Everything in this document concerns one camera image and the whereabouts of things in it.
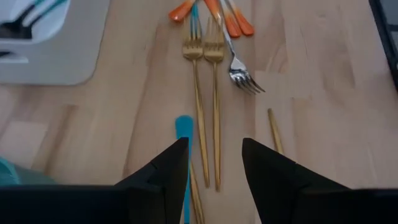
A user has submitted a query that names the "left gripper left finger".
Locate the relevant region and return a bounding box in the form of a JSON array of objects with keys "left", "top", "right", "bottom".
[{"left": 115, "top": 137, "right": 190, "bottom": 224}]

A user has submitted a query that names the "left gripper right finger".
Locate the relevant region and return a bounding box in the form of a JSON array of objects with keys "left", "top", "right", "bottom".
[{"left": 241, "top": 138, "right": 349, "bottom": 224}]

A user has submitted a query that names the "teal-handled black fork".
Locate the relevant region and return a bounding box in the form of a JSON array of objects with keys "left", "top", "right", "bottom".
[
  {"left": 0, "top": 0, "right": 47, "bottom": 40},
  {"left": 175, "top": 114, "right": 194, "bottom": 224},
  {"left": 21, "top": 0, "right": 68, "bottom": 40}
]

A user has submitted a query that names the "white plastic bin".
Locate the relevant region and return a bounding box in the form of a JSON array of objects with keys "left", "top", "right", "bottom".
[{"left": 0, "top": 0, "right": 111, "bottom": 85}]

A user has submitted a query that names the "teal plastic bin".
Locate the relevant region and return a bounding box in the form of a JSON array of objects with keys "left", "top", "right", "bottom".
[{"left": 0, "top": 157, "right": 57, "bottom": 187}]

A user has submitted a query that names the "black metal table frame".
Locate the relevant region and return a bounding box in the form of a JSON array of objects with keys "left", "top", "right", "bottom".
[{"left": 368, "top": 0, "right": 398, "bottom": 93}]

